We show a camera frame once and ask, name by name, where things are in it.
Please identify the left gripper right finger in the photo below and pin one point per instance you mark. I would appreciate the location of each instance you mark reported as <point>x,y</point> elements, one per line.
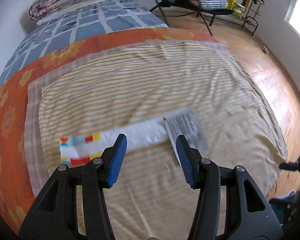
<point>230,204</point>

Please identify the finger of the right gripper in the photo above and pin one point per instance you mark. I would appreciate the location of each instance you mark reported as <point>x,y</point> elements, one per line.
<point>289,166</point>

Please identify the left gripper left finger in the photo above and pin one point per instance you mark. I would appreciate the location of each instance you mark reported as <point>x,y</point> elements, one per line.
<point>53,214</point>

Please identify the colourful white paper wrapper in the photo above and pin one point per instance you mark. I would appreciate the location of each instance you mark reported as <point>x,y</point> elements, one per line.
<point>154,131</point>

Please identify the orange floral bed sheet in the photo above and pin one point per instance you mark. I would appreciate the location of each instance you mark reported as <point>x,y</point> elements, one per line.
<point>16,195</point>

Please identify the black clothes rack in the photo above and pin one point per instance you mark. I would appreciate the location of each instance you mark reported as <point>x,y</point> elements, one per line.
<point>249,21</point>

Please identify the yellow striped fringed blanket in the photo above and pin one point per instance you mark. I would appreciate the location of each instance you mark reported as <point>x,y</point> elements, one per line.
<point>131,89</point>

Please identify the yellow box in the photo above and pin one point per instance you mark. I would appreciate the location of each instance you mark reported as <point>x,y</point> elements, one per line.
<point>237,9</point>

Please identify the blue checkered bed sheet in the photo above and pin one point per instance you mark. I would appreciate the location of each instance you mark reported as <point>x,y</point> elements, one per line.
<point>92,20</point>

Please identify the black folding chair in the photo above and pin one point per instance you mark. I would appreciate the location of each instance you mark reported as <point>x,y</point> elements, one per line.
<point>207,16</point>

